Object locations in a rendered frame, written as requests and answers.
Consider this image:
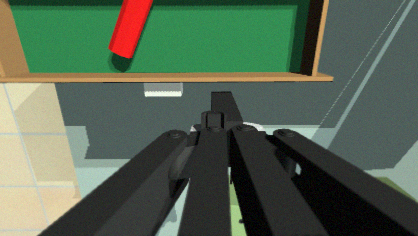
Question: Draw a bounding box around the brown wooden chest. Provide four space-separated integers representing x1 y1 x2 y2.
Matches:
0 0 333 96

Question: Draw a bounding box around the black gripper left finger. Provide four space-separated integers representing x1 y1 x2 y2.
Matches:
37 92 232 236

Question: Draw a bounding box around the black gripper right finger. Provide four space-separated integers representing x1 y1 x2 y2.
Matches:
221 92 418 236

